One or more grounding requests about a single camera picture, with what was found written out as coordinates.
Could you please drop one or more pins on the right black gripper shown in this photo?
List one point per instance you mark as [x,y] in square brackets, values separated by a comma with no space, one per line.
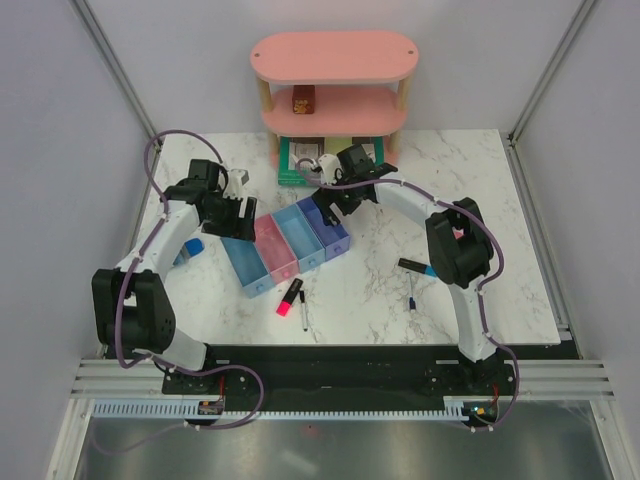
[326,197]

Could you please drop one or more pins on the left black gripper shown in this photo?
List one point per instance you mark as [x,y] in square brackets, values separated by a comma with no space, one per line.
[242,228]

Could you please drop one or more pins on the purple plastic bin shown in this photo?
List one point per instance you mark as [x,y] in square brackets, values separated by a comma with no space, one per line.
[335,239]

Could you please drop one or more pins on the teal blue plastic bin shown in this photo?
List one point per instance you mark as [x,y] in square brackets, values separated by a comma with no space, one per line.
[296,230]

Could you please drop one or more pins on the blue eraser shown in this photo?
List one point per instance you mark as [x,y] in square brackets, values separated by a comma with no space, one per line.
[190,248]

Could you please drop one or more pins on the pink plastic bin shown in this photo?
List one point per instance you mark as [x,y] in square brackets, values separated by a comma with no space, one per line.
[274,250]

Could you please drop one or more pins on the black white pen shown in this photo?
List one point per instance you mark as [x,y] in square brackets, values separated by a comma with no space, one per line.
[304,311]

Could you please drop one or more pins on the pink highlighter marker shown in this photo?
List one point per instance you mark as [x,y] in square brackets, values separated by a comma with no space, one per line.
[289,297]

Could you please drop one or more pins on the blue highlighter marker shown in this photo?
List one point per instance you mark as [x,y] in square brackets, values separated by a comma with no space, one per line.
[417,267]

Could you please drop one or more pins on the blue capped pen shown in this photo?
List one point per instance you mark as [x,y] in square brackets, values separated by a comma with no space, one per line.
[411,299]

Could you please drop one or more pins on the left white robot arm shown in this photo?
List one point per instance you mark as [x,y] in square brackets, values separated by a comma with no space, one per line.
[132,309]

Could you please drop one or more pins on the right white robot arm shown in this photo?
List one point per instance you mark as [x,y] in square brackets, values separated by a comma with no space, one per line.
[462,251]

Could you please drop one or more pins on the yellow sticky note roll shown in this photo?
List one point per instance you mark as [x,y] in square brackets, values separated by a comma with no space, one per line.
[333,145]

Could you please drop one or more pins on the green book box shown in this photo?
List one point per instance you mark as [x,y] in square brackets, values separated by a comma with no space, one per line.
[292,150]

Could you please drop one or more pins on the brown snack box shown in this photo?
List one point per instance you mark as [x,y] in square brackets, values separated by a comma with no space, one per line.
[303,99]

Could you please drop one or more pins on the pink three-tier shelf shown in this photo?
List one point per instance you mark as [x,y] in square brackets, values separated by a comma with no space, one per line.
[362,81]

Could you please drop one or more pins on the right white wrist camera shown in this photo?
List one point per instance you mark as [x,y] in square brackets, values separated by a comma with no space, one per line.
[329,168]

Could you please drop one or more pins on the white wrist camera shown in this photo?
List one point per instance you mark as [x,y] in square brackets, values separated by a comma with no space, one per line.
[237,179]
[329,168]

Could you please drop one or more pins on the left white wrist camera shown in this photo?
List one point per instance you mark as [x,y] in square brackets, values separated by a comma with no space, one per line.
[237,179]

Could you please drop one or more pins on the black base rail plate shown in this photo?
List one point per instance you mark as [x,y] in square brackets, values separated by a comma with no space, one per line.
[350,378]

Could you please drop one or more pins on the white slotted cable duct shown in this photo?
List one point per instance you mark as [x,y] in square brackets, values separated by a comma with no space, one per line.
[191,409]

